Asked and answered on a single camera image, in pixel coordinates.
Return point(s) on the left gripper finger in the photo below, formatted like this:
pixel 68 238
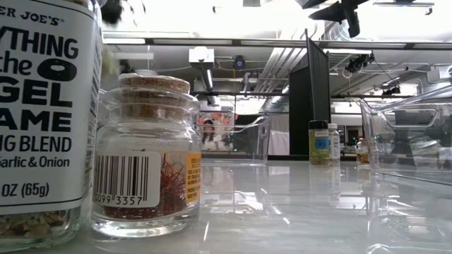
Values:
pixel 111 10

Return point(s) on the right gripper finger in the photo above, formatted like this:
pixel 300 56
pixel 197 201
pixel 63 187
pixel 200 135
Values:
pixel 328 14
pixel 353 24

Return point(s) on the large bagel seasoning jar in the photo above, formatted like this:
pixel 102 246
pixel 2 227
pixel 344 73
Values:
pixel 42 106

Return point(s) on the white-capped spice jar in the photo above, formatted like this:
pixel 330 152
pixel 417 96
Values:
pixel 334 144

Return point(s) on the cork-stoppered saffron glass jar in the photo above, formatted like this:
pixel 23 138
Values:
pixel 362 155
pixel 141 176

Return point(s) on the clear plastic storage bin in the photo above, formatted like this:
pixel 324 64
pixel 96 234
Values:
pixel 254 141
pixel 406 151

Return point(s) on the black hanging light cluster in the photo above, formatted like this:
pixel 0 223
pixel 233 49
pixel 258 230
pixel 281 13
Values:
pixel 356 63

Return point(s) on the grey ceiling light fixture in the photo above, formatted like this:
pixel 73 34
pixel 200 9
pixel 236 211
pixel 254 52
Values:
pixel 402 4

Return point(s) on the white ceiling-mounted box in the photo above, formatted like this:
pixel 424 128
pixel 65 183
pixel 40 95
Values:
pixel 201 56

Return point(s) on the black room divider panel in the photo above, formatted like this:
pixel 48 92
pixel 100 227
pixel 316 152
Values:
pixel 307 116

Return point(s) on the grey overhead beam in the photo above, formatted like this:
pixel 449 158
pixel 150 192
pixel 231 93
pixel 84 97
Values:
pixel 212 41

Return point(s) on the white fabric screen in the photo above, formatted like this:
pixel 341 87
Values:
pixel 279 141

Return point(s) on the black round ceiling camera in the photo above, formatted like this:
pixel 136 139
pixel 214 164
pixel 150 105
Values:
pixel 125 66
pixel 239 63

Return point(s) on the colourful wall poster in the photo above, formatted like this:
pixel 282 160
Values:
pixel 219 123

